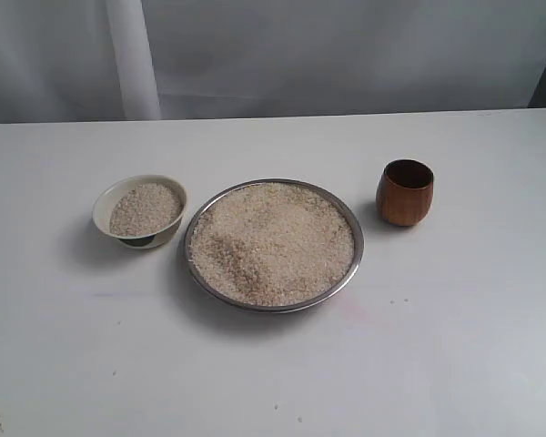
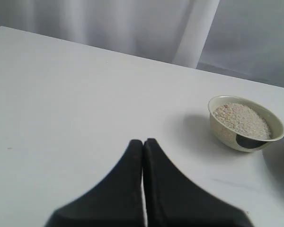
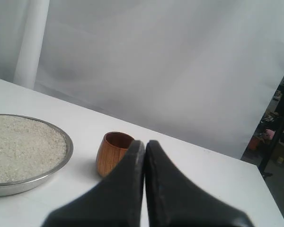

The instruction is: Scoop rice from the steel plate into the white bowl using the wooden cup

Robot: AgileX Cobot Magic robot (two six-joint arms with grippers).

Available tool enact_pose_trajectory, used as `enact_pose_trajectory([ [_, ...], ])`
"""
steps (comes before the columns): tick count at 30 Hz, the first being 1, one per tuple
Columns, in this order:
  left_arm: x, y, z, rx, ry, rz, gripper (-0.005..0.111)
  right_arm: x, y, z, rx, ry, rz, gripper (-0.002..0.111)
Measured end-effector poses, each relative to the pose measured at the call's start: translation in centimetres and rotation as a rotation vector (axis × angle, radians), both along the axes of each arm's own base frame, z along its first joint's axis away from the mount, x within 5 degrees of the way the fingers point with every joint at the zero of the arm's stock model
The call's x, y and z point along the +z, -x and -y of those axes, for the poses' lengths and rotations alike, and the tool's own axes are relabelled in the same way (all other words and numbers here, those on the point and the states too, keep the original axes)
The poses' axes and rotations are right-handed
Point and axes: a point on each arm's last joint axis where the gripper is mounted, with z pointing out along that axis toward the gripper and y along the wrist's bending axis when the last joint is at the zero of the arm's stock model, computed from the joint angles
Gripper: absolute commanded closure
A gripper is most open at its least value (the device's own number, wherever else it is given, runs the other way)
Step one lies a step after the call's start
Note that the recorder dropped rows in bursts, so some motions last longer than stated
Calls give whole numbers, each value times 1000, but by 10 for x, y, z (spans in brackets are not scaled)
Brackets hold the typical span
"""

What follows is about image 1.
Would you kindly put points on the rice in small bowl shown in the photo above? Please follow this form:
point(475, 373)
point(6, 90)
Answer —
point(145, 209)

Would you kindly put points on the rice in steel plate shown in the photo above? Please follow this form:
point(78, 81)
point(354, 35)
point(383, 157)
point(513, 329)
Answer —
point(273, 241)

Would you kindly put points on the large steel plate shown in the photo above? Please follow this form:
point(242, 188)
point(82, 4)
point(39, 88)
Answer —
point(357, 236)

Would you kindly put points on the white backdrop curtain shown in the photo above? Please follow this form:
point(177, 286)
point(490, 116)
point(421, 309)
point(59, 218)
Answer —
point(149, 60)

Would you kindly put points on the brown wooden cup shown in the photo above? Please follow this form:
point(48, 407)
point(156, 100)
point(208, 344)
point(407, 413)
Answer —
point(405, 192)

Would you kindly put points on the small cream ceramic bowl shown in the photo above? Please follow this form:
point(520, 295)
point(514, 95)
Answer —
point(108, 199)

